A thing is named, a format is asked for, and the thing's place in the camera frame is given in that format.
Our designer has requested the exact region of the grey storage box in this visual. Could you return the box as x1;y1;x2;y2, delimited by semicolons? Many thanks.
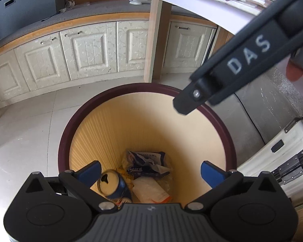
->
0;0;57;43

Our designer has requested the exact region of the black floor cable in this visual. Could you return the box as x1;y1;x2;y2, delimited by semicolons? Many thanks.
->
238;96;266;145

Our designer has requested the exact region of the white table with wooden legs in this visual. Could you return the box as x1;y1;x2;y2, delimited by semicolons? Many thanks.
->
144;0;303;101

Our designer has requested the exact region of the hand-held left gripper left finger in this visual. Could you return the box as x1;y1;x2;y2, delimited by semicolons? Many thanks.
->
20;160;118;213

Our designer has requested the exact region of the person's right hand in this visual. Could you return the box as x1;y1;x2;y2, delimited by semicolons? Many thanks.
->
286;58;303;92

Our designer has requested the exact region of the blue and silver drink can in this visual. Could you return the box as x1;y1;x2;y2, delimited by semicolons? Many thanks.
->
97;170;132;204

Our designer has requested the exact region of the white power strip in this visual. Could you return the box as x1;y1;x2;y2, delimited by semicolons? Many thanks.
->
59;0;76;13

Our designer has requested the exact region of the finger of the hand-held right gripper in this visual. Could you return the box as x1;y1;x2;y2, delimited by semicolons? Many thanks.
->
173;78;212;115

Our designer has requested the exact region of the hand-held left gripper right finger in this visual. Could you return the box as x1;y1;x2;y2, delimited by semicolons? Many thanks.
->
185;161;280;211

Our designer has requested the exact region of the blue and white plastic wrapper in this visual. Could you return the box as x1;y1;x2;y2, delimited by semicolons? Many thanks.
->
122;151;172;179

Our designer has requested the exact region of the beige bin with brown rim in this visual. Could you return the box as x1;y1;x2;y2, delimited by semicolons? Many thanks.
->
58;83;237;206

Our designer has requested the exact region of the cream panelled low cabinet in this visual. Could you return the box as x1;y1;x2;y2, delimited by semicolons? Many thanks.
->
0;13;219;111

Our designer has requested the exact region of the white hard-shell suitcase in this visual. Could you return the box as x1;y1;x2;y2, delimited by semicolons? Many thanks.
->
236;115;303;207

